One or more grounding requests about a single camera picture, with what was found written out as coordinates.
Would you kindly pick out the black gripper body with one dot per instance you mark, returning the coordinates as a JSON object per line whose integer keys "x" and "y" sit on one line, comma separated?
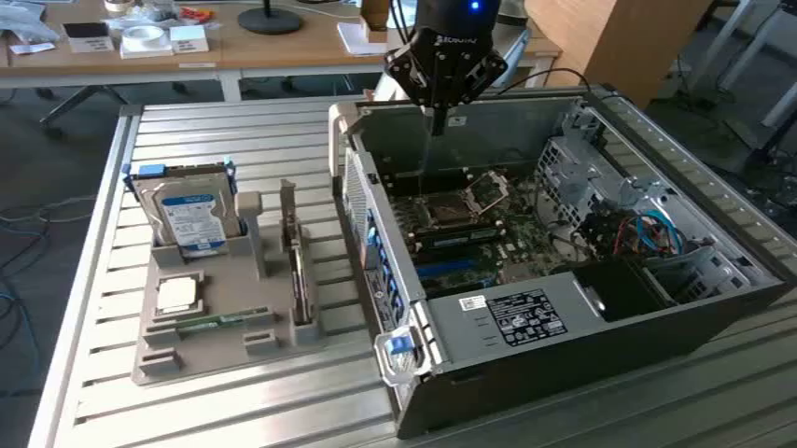
{"x": 454, "y": 42}

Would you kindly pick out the green graphics card with fan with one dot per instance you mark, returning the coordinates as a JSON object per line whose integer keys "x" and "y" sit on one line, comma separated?
{"x": 301, "y": 289}

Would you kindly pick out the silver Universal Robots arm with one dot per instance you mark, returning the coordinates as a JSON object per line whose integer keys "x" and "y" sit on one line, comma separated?
{"x": 392, "y": 88}

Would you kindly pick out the white paper stack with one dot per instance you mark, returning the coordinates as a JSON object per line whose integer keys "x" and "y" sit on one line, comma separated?
{"x": 360, "y": 42}

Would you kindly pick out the brown cardboard box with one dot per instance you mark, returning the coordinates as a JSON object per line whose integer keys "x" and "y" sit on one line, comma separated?
{"x": 372, "y": 14}

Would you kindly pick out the perforated metal drive cage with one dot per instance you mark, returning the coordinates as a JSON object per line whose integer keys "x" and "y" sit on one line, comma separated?
{"x": 560, "y": 163}

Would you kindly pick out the black round lamp base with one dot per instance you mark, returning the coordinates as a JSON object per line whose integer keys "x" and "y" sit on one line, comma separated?
{"x": 271, "y": 21}

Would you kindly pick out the open metal socket cover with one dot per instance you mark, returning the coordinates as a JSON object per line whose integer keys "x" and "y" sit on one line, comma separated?
{"x": 472, "y": 196}

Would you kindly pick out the CPU socket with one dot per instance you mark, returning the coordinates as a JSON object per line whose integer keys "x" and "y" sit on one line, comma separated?
{"x": 444, "y": 212}

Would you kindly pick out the green motherboard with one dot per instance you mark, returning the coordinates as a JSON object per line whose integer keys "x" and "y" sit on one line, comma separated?
{"x": 523, "y": 233}

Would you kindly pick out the plain white box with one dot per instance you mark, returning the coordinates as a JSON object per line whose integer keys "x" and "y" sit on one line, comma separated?
{"x": 188, "y": 39}

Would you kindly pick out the orange small parts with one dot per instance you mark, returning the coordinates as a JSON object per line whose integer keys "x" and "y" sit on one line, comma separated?
{"x": 196, "y": 14}

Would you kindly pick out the installed RAM stick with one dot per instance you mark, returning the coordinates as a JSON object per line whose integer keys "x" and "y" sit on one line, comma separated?
{"x": 460, "y": 238}

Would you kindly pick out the flat white box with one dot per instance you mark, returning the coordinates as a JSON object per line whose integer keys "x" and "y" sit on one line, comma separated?
{"x": 145, "y": 52}

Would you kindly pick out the white tape roll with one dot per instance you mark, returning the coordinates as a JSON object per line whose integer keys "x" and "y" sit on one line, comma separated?
{"x": 144, "y": 35}

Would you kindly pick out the blue expansion slot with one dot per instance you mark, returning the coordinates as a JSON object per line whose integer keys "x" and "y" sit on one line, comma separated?
{"x": 444, "y": 269}

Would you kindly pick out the hard disk with blue rails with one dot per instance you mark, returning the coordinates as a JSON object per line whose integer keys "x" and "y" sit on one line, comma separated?
{"x": 187, "y": 219}

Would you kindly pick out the small beige tape roll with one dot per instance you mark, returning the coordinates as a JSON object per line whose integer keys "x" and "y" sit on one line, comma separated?
{"x": 116, "y": 5}

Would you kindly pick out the white box with black lid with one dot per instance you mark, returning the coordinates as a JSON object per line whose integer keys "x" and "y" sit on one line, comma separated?
{"x": 87, "y": 37}

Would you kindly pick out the grey power supply unit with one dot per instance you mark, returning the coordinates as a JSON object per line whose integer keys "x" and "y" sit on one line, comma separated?
{"x": 460, "y": 336}

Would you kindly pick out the metal disk bay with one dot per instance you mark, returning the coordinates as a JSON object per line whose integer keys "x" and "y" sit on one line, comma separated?
{"x": 715, "y": 275}

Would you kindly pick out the blue case latch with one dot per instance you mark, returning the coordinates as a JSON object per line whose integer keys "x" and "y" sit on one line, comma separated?
{"x": 398, "y": 347}

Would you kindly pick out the white card with red print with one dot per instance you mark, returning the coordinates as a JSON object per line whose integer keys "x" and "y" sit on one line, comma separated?
{"x": 30, "y": 48}

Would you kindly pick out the silver CPU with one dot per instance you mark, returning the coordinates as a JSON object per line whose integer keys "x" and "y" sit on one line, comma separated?
{"x": 177, "y": 296}

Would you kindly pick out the grey plastic bag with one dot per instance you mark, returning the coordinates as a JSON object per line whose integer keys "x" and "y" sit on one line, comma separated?
{"x": 24, "y": 23}

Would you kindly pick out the green RAM stick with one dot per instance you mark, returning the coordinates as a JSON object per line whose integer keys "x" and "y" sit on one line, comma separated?
{"x": 211, "y": 321}

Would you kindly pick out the grey parts rack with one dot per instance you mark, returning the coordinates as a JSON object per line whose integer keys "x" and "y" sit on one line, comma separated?
{"x": 236, "y": 345}

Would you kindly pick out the open black PC case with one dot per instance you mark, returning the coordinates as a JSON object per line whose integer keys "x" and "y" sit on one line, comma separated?
{"x": 560, "y": 373}

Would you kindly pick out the white table leg frame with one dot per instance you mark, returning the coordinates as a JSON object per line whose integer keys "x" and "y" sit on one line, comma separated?
{"x": 783, "y": 102}

